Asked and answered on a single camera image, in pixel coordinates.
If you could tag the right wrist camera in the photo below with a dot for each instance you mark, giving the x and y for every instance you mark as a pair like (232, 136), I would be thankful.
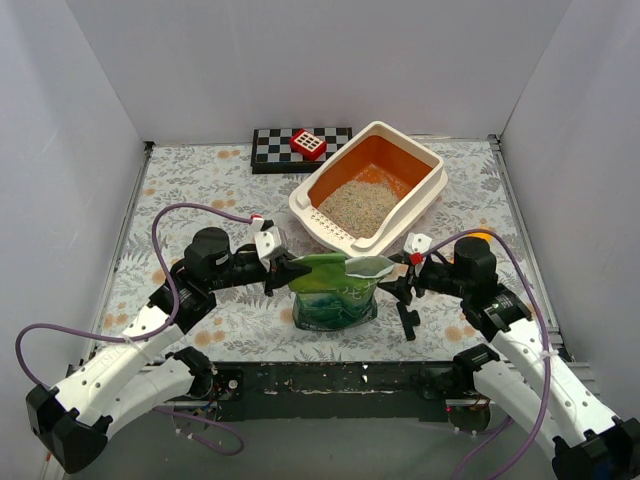
(415, 247)

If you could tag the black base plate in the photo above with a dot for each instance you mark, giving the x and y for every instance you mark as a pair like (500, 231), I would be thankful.
(429, 391)

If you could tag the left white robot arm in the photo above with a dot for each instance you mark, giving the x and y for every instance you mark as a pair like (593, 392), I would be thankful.
(75, 418)

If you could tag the red white grid block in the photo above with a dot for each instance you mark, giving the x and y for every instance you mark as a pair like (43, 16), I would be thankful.
(308, 145)

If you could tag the green litter bag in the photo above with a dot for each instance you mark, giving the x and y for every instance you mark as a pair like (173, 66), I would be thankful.
(338, 292)

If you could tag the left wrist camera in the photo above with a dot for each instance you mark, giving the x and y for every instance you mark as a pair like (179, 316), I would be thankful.
(270, 244)

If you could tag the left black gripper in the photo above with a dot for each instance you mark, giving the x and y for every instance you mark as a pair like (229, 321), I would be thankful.
(270, 273)

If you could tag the black bag clip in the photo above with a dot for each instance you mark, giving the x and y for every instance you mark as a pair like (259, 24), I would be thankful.
(409, 320)

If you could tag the cat litter pile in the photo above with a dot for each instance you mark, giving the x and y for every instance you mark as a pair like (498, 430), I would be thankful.
(358, 207)

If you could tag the yellow plastic scoop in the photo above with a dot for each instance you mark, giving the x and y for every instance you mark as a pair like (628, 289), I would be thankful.
(472, 246)

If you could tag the floral tablecloth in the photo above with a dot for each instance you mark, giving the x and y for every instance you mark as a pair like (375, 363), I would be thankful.
(187, 188)

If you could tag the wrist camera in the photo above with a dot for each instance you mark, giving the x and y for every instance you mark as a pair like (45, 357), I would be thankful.
(270, 244)
(415, 247)

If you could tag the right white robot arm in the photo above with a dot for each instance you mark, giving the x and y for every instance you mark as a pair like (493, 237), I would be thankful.
(516, 367)

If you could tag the black white checkerboard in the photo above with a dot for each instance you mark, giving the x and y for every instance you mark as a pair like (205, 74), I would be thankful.
(272, 154)

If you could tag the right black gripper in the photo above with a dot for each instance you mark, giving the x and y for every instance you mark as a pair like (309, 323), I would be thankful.
(408, 288)

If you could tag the white orange litter box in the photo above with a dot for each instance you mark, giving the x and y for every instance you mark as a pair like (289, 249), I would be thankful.
(377, 154)

